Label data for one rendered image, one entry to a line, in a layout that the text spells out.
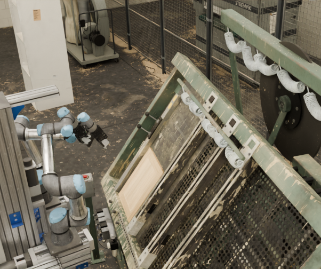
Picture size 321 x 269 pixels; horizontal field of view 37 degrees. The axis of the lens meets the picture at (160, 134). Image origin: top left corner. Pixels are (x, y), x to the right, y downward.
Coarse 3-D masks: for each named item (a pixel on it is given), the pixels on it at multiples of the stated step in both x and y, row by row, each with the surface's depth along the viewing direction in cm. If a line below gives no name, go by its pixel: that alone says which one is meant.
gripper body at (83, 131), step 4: (80, 124) 317; (76, 128) 317; (80, 128) 319; (84, 128) 322; (88, 128) 327; (76, 132) 323; (80, 132) 322; (84, 132) 320; (76, 136) 323; (80, 136) 325; (84, 136) 325; (88, 136) 323
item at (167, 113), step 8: (176, 104) 372; (168, 112) 373; (160, 128) 378; (152, 136) 379; (144, 144) 384; (144, 152) 385; (136, 160) 386; (128, 168) 391; (128, 176) 391; (120, 184) 393
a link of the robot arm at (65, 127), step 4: (60, 120) 308; (64, 120) 304; (68, 120) 305; (56, 124) 302; (60, 124) 302; (64, 124) 302; (68, 124) 302; (72, 124) 306; (56, 128) 301; (60, 128) 301; (64, 128) 300; (68, 128) 300; (72, 128) 303; (56, 132) 302; (60, 132) 303; (64, 132) 301; (68, 132) 301; (72, 132) 303; (64, 136) 303; (68, 136) 304
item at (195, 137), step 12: (216, 96) 313; (192, 132) 327; (204, 132) 324; (192, 144) 326; (180, 156) 328; (168, 168) 335; (180, 168) 333; (168, 180) 335; (156, 192) 337; (144, 204) 344; (156, 204) 342; (144, 216) 344; (132, 228) 347
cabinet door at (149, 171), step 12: (144, 156) 381; (144, 168) 375; (156, 168) 359; (132, 180) 383; (144, 180) 368; (156, 180) 353; (120, 192) 392; (132, 192) 376; (144, 192) 361; (132, 204) 369; (132, 216) 362
